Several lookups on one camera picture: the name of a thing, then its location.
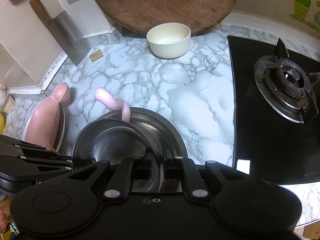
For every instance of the cream ceramic bowl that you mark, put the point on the cream ceramic bowl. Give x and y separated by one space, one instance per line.
169 40

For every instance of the stainless steel bowl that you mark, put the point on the stainless steel bowl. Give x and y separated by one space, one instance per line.
165 133

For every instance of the pink mouse-shaped plate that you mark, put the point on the pink mouse-shaped plate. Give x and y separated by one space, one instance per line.
43 127

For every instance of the pink divided kids tray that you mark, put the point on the pink divided kids tray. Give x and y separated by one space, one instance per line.
113 104

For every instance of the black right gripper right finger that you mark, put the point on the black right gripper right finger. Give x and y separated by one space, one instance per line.
185 170

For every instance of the black gas stove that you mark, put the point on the black gas stove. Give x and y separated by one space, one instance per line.
276 119

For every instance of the cleaver knife with wooden handle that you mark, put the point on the cleaver knife with wooden handle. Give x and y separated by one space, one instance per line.
64 31

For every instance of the yellow cup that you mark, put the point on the yellow cup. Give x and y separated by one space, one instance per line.
2 122

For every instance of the round wooden cutting board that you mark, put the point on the round wooden cutting board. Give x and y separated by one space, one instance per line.
140 16

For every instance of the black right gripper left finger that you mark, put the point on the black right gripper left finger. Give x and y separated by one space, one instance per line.
129 170

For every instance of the measuring tape strip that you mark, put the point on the measuring tape strip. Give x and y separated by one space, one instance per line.
46 80

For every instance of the person's left hand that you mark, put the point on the person's left hand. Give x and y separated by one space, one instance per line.
5 215

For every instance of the white round plate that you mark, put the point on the white round plate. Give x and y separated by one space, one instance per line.
61 130

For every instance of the white vented appliance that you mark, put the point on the white vented appliance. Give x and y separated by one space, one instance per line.
88 17

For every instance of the small yellow sponge block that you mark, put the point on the small yellow sponge block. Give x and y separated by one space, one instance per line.
96 55

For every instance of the dark steel pot bowl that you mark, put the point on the dark steel pot bowl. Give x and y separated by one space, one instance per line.
115 140

